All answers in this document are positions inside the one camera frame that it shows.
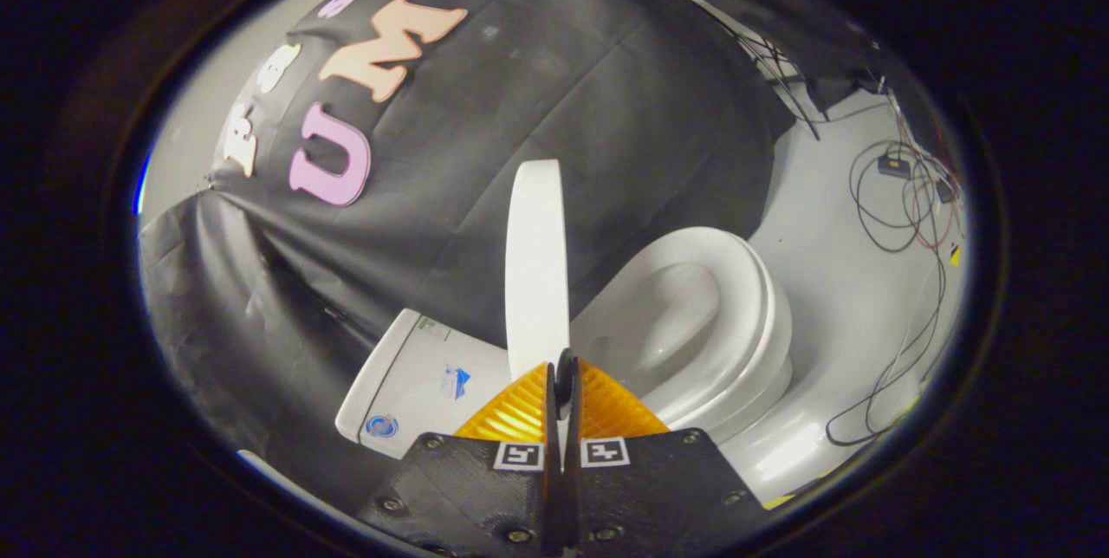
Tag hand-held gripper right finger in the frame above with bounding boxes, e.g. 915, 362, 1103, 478
565, 357, 769, 557

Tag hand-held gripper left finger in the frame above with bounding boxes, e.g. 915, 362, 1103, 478
360, 360, 564, 557

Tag black lid grip tab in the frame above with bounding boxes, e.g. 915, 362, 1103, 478
555, 348, 579, 410

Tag white toilet lid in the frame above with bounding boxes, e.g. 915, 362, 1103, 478
505, 159, 572, 382

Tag white toilet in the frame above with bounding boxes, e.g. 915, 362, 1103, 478
335, 226, 834, 507

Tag white toilet seat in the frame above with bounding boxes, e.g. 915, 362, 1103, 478
574, 226, 794, 446

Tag black backdrop cloth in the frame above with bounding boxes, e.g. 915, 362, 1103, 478
139, 0, 893, 459

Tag black tripod stand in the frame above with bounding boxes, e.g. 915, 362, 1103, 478
732, 16, 822, 143

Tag black floor cables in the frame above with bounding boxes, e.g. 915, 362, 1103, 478
823, 133, 964, 448

